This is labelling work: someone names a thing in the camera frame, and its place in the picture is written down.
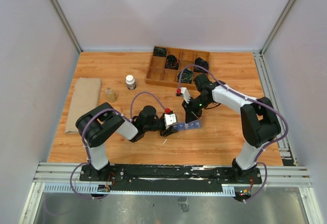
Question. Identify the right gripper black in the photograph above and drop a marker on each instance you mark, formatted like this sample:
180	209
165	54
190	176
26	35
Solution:
190	114

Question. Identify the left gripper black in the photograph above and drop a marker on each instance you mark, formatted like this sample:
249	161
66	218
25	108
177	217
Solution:
166	132

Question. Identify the blue weekly pill organizer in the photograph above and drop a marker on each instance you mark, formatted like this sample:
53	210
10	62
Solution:
188	126

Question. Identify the white pill bottle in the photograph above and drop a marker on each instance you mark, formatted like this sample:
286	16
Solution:
130	82

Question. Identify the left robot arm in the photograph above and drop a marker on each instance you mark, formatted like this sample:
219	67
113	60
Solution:
99	124

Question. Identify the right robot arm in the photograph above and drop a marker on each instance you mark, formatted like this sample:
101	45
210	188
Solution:
259	120

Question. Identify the rolled tie green pattern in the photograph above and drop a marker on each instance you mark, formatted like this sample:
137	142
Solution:
185	77

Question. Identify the rolled tie right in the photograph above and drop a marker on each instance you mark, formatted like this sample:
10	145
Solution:
201	64

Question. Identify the wooden compartment tray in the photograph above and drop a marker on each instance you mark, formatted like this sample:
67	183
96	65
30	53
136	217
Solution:
158	75

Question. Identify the rolled tie orange stripes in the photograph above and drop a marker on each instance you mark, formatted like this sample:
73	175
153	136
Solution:
171	62

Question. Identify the small glass bottle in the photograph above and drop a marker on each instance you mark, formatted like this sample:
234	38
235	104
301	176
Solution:
111	95

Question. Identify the rolled tie top left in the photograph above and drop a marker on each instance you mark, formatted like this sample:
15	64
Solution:
159	52

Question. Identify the beige folded cloth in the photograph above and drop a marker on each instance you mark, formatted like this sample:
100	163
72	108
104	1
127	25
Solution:
85	98

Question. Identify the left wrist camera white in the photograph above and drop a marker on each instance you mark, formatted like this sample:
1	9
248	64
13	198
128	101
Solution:
170	120

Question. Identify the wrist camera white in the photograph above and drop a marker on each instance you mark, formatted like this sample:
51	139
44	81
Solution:
184	93
170	120

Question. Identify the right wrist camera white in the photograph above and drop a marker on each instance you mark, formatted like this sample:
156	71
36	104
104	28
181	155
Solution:
184	93

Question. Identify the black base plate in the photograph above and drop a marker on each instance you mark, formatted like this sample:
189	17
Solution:
174	178

